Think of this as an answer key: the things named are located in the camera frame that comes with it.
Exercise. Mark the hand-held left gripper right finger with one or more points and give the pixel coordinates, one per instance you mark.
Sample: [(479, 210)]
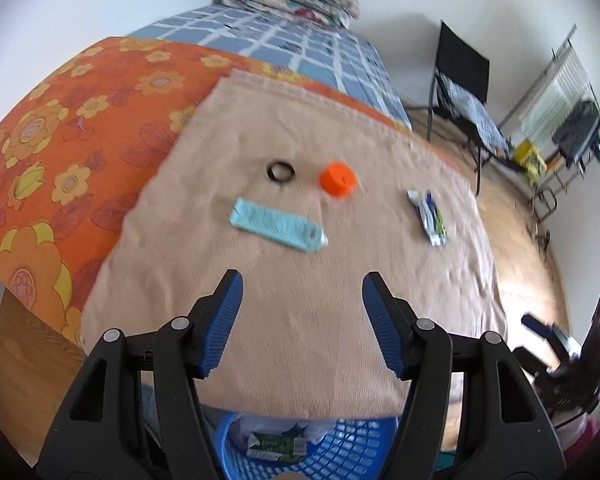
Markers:
[(385, 325)]

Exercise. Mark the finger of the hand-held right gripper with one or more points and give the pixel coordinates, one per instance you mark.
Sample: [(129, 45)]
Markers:
[(542, 330), (530, 360)]

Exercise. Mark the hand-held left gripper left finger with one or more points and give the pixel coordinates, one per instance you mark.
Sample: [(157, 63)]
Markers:
[(222, 325)]

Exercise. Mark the teal wrapper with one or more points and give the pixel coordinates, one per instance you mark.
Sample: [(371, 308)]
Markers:
[(275, 225)]

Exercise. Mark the blue plastic basket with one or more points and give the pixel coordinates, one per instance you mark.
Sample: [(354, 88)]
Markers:
[(350, 442)]

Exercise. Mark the white plastic bag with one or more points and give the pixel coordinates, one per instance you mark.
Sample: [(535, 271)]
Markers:
[(317, 431)]

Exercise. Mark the green drink carton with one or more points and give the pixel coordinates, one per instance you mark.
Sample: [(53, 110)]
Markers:
[(275, 446)]

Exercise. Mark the black drying rack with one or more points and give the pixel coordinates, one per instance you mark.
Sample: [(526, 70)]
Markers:
[(545, 190)]

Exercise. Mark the orange bottle cap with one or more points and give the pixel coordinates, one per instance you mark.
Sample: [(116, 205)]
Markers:
[(337, 179)]

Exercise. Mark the yellow crate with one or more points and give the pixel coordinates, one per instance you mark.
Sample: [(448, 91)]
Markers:
[(530, 160)]

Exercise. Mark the dark jacket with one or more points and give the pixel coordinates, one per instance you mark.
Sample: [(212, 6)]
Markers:
[(577, 132)]

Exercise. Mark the beige blanket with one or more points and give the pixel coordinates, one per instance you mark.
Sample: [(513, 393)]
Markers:
[(305, 125)]

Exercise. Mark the striped cloth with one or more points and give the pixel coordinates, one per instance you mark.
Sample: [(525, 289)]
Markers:
[(480, 117)]

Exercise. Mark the striped towel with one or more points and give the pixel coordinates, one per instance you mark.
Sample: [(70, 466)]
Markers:
[(555, 95)]

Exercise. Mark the orange floral blanket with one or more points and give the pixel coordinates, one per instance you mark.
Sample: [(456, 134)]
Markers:
[(80, 135)]

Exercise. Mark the black folding chair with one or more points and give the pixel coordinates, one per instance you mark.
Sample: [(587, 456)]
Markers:
[(462, 60)]

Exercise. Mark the blue checked bed sheet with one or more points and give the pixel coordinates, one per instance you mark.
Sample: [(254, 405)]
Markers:
[(290, 45)]

